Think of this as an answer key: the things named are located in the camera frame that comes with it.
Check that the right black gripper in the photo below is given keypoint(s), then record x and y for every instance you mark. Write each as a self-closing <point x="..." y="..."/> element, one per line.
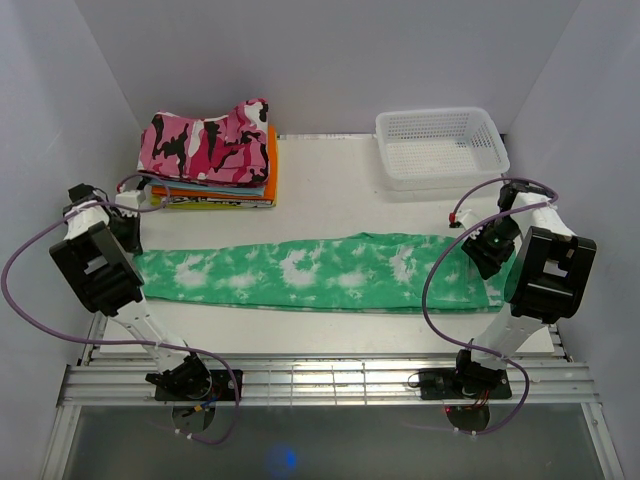
<point x="489" y="265"/>

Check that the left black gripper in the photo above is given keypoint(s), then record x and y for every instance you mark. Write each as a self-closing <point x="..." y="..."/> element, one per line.
<point x="133" y="243"/>

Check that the green tie-dye trousers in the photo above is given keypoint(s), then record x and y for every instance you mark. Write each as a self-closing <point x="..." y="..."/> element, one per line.
<point x="366" y="272"/>

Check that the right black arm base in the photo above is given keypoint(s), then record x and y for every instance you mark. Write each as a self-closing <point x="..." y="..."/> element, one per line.
<point x="447" y="384"/>

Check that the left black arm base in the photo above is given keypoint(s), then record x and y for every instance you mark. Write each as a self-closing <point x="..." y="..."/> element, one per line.
<point x="221" y="388"/>

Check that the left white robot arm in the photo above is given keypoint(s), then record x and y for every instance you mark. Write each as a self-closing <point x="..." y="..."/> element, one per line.
<point x="96" y="259"/>

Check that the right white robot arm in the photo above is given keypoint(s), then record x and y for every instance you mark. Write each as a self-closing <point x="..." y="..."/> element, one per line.
<point x="549" y="271"/>

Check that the yellow patterned folded trousers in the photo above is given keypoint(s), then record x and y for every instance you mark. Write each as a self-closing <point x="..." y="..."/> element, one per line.
<point x="209" y="203"/>

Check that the light blue folded trousers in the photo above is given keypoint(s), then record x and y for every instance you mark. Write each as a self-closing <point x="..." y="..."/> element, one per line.
<point x="219" y="189"/>

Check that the pink camouflage folded trousers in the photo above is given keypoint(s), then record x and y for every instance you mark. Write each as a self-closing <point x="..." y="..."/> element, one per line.
<point x="228" y="150"/>

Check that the orange folded trousers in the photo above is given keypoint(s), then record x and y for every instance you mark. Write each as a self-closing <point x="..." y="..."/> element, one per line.
<point x="270" y="193"/>

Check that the white plastic basket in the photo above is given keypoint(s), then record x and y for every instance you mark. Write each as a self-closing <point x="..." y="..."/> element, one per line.
<point x="440" y="148"/>

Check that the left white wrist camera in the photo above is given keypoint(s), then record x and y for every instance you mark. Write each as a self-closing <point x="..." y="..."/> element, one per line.
<point x="129" y="202"/>

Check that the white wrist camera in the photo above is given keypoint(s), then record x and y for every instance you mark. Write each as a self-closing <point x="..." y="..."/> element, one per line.
<point x="469" y="224"/>
<point x="129" y="202"/>

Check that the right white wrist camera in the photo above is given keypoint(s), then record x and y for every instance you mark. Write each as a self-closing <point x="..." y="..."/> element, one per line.
<point x="469" y="224"/>

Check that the aluminium frame rail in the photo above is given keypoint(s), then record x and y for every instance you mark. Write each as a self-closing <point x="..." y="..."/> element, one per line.
<point x="288" y="382"/>

